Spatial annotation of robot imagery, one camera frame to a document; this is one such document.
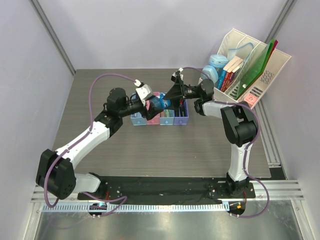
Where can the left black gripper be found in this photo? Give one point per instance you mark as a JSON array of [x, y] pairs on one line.
[[152, 111]]

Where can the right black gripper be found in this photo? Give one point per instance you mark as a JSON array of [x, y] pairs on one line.
[[175, 94]]

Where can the purple cap black marker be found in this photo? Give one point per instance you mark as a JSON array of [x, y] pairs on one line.
[[182, 111]]

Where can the blue glue bottle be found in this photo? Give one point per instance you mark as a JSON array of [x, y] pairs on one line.
[[160, 102]]

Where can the light green eraser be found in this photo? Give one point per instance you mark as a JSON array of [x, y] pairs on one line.
[[169, 113]]

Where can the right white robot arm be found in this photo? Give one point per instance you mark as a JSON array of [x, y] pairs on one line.
[[241, 126]]

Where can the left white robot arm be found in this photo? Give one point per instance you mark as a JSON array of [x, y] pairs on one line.
[[56, 169]]

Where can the pink bin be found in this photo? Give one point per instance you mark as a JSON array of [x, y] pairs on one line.
[[153, 120]]

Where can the light blue bin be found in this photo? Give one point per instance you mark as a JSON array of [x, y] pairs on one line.
[[138, 120], [165, 121]]

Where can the leftmost light blue bin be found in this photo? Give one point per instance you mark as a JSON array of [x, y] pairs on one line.
[[138, 120]]

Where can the purple bin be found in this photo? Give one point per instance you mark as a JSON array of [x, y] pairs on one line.
[[178, 120]]

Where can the lower blue tape dispenser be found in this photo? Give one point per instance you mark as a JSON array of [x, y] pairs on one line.
[[210, 73]]

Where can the blue tape dispenser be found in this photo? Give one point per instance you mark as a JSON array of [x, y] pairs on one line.
[[218, 61], [210, 73]]

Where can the red blue book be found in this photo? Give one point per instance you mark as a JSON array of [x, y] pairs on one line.
[[224, 80]]

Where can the upper blue tape dispenser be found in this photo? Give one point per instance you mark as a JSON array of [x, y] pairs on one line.
[[218, 61]]

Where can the tan topped book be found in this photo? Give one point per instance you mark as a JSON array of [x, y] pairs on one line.
[[232, 64]]

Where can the pink sticky note pad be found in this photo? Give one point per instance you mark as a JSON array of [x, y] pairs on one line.
[[251, 99]]

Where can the clear zip bag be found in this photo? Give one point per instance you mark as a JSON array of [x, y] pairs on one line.
[[243, 52]]

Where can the white desk file organizer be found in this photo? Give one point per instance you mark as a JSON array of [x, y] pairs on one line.
[[278, 59]]

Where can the green plastic folder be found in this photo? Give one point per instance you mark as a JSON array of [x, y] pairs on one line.
[[256, 69]]

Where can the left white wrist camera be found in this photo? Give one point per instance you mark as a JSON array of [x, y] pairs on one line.
[[143, 91]]

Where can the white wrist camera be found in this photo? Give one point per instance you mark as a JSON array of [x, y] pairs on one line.
[[177, 75], [143, 91]]

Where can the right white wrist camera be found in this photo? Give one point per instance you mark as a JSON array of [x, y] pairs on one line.
[[177, 75]]

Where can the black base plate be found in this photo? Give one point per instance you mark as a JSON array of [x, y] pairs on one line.
[[177, 187]]

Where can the aluminium rail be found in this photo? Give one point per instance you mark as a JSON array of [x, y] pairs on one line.
[[202, 201]]

